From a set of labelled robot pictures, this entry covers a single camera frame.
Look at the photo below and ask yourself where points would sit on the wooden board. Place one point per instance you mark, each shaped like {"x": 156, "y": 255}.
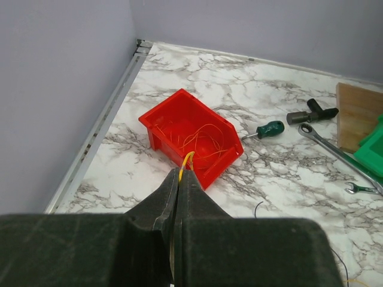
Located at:
{"x": 359, "y": 109}

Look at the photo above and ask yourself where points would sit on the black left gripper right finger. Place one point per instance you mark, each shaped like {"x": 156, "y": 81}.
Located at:
{"x": 214, "y": 249}

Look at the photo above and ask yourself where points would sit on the black T-handle tool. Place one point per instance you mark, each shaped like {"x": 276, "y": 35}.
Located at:
{"x": 317, "y": 113}

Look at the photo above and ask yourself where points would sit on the green handled screwdriver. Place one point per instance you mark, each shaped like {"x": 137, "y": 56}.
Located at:
{"x": 271, "y": 129}

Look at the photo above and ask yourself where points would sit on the silver ratchet wrench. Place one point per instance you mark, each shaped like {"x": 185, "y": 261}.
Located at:
{"x": 309, "y": 132}

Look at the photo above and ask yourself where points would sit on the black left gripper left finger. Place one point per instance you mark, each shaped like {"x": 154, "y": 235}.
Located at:
{"x": 92, "y": 249}

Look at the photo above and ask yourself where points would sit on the red plastic bin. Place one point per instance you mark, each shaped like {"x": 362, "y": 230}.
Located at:
{"x": 182, "y": 124}

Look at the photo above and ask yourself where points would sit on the aluminium frame rail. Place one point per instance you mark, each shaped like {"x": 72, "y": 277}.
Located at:
{"x": 78, "y": 168}

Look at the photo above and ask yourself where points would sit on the small silver wrench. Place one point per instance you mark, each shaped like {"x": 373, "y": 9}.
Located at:
{"x": 354, "y": 189}

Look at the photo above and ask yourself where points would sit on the green plastic bin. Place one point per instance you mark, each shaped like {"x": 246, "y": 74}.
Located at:
{"x": 370, "y": 151}

